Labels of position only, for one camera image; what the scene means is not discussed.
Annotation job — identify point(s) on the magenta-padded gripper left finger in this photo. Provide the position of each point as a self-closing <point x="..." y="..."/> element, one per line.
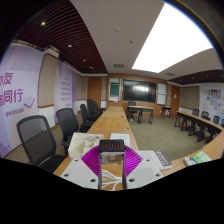
<point x="80" y="171"/>

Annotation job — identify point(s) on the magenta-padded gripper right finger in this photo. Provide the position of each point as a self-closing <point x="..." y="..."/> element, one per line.
<point x="143" y="171"/>

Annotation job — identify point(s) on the small black charger block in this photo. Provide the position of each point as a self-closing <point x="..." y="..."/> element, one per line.
<point x="111" y="146"/>

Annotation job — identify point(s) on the thick white book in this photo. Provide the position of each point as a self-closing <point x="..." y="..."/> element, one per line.
<point x="156" y="158"/>

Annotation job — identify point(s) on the white paper sheets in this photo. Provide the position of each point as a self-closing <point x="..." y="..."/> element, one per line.
<point x="120" y="138"/>

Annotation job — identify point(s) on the white marker set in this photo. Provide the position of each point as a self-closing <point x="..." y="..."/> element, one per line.
<point x="189" y="161"/>

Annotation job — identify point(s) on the black mesh office chair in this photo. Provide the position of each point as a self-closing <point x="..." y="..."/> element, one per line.
<point x="68" y="123"/>
<point x="35" y="138"/>

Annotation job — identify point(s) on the green booklet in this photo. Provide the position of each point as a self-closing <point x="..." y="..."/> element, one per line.
<point x="202" y="156"/>

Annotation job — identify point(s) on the dark-legged wooden desk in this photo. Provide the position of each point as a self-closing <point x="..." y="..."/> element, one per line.
<point x="141" y="107"/>

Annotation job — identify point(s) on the group of black chairs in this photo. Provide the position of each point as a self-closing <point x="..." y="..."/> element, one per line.
<point x="205" y="115"/>
<point x="90" y="108"/>

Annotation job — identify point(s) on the small wooden desk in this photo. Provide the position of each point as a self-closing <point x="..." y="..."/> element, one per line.
<point x="166" y="107"/>

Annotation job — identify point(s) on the long wooden table row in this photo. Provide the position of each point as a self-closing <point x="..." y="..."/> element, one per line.
<point x="200" y="120"/>

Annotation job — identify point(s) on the wooden door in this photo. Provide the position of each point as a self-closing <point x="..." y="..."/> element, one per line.
<point x="94" y="91"/>
<point x="175" y="100"/>

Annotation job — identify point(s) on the green and white board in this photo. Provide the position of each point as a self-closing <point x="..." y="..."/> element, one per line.
<point x="114" y="89"/>

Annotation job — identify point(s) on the bright ceiling light panel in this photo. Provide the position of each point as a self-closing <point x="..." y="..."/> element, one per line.
<point x="173" y="40"/>

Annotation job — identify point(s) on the white wall board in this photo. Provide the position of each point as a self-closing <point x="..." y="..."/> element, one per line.
<point x="161" y="93"/>

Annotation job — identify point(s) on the large black wall screen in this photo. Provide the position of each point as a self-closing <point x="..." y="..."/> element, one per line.
<point x="139" y="91"/>

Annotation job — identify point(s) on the narrow purple wall banner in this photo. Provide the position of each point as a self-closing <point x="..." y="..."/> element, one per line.
<point x="65" y="86"/>

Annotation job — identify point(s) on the wide purple wall banner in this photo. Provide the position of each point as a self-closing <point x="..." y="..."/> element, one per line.
<point x="16" y="96"/>

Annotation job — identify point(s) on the colourful wall posters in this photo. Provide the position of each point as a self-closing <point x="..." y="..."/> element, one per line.
<point x="215" y="100"/>

